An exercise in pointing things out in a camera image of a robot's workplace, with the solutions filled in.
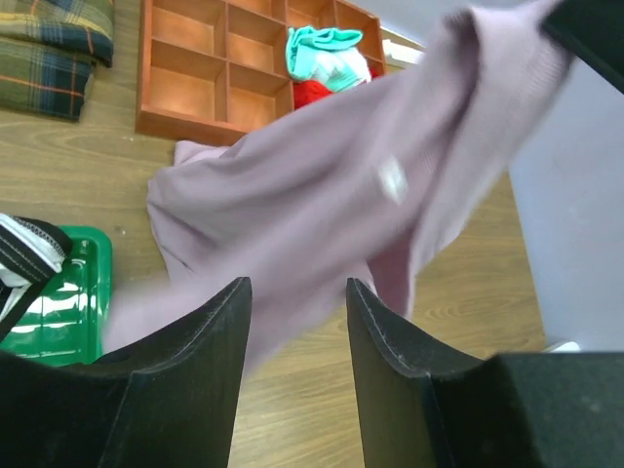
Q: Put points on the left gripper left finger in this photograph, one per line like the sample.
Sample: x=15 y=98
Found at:
x=167 y=400

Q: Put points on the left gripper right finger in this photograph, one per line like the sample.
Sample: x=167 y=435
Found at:
x=423 y=403

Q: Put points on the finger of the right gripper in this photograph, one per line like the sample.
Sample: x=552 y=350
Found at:
x=592 y=30

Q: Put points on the mauve tank top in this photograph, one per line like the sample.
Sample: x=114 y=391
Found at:
x=370 y=183

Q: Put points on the green plastic tray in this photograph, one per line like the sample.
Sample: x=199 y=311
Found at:
x=62 y=324

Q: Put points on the black white striped garment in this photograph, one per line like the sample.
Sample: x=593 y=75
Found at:
x=32 y=254

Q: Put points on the teal white sock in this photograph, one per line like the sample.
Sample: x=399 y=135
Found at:
x=328 y=56

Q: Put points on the red rolled cloth left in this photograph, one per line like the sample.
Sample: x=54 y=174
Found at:
x=307 y=92

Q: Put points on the orange compartment tray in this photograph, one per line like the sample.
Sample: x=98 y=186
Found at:
x=212 y=71

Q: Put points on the yellow plaid shirt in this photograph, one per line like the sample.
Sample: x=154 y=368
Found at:
x=49 y=51

